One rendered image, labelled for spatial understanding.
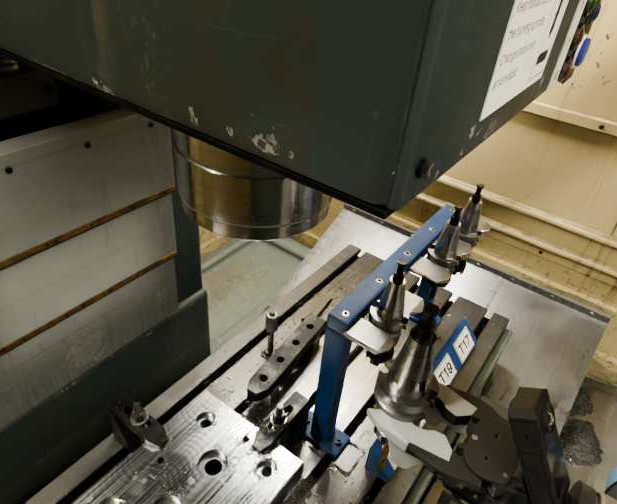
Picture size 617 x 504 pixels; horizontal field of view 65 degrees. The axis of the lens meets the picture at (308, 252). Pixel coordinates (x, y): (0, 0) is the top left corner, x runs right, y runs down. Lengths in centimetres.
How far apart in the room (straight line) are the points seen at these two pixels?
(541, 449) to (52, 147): 76
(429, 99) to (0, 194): 71
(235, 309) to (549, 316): 99
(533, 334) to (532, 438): 107
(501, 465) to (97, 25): 50
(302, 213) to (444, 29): 25
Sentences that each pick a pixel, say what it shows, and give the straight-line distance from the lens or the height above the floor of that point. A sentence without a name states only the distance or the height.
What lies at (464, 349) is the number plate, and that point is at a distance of 121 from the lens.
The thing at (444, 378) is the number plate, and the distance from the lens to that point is 113.
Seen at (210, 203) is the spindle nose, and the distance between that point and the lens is 45.
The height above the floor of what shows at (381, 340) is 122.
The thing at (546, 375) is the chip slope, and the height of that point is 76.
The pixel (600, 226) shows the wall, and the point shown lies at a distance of 149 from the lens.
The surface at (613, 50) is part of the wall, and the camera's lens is 137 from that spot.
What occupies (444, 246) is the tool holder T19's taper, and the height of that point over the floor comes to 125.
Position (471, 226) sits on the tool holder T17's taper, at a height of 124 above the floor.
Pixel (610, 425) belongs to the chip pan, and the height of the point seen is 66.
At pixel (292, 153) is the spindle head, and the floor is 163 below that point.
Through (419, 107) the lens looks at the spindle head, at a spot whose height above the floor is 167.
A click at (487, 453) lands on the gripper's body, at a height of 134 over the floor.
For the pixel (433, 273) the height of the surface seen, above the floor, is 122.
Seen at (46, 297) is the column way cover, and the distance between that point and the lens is 99.
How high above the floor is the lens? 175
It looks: 36 degrees down
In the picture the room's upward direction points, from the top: 6 degrees clockwise
